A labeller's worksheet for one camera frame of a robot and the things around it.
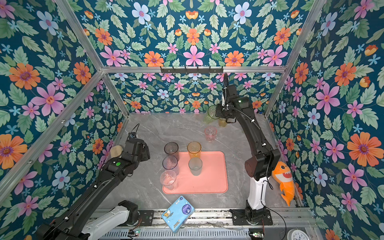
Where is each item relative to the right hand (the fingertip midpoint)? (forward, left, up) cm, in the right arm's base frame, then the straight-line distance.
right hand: (219, 111), depth 83 cm
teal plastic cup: (-20, +14, -25) cm, 35 cm away
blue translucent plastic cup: (-22, +28, -19) cm, 41 cm away
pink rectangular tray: (-28, +4, -29) cm, 40 cm away
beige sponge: (-11, +66, -24) cm, 71 cm away
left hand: (-18, +41, -8) cm, 45 cm away
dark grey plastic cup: (-16, +27, -14) cm, 35 cm away
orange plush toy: (-29, -33, -19) cm, 48 cm away
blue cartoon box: (-46, +22, -23) cm, 56 cm away
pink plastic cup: (+4, +4, -25) cm, 26 cm away
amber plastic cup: (-8, -1, -1) cm, 8 cm away
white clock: (-54, -32, -25) cm, 68 cm away
